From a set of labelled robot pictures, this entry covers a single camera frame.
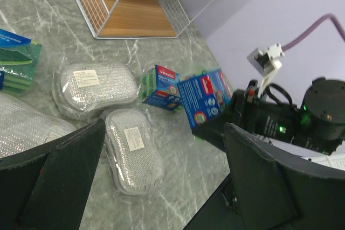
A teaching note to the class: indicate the silver sponge pack top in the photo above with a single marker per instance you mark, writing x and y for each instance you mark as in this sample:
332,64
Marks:
82,90

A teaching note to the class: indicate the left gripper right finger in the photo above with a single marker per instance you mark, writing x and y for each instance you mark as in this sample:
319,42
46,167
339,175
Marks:
275,188

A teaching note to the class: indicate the silver sponge pack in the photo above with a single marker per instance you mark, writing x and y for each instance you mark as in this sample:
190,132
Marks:
135,161
23,127
82,90

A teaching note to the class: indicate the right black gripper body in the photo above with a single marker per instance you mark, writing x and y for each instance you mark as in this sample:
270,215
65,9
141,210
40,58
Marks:
272,115

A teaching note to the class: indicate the silver sponge pack left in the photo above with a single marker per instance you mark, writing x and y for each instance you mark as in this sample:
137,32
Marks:
23,127

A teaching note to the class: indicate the blue green sponge pack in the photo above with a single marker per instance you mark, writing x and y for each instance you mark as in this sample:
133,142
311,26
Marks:
159,88
204,95
19,59

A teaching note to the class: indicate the silver sponge pack lower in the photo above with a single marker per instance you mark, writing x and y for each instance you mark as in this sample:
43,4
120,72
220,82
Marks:
135,161

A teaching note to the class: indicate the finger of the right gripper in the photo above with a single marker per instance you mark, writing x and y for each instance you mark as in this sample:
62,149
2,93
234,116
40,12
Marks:
212,130

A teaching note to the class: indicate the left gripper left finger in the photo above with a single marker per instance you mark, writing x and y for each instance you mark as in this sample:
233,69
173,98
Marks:
47,187

